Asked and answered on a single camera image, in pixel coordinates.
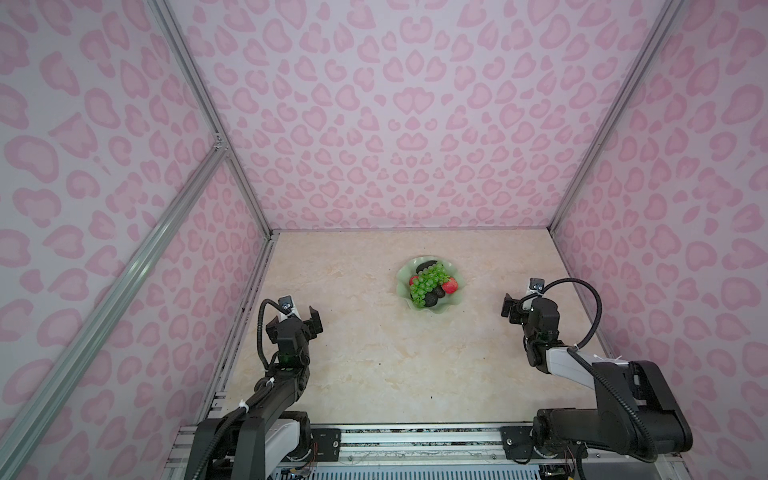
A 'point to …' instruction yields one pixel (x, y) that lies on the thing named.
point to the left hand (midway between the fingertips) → (295, 308)
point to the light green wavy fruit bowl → (444, 304)
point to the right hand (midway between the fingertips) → (525, 293)
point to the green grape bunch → (427, 280)
